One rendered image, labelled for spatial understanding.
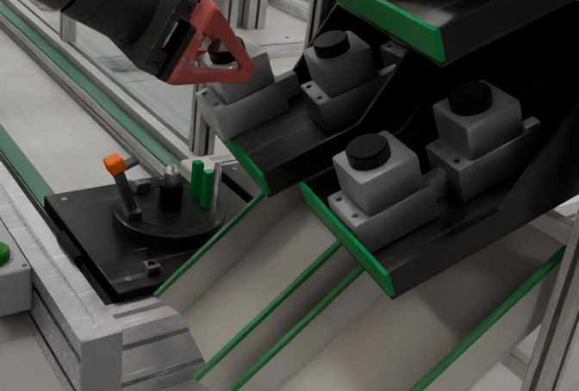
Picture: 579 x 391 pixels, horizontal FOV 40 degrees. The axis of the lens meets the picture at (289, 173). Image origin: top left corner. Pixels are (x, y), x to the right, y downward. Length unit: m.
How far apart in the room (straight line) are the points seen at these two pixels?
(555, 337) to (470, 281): 0.10
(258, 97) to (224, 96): 0.03
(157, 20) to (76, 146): 0.77
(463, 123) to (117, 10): 0.25
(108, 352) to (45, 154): 0.52
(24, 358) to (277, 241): 0.35
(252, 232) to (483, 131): 0.31
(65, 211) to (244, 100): 0.44
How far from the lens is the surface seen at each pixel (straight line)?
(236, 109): 0.64
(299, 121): 0.70
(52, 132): 1.39
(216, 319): 0.78
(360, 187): 0.52
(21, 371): 0.96
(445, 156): 0.58
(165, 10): 0.57
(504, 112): 0.56
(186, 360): 0.92
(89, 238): 0.98
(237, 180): 1.13
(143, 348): 0.88
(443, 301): 0.67
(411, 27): 0.47
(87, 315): 0.88
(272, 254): 0.78
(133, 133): 1.31
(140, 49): 0.58
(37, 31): 1.82
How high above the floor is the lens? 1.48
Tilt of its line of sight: 26 degrees down
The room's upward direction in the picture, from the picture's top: 8 degrees clockwise
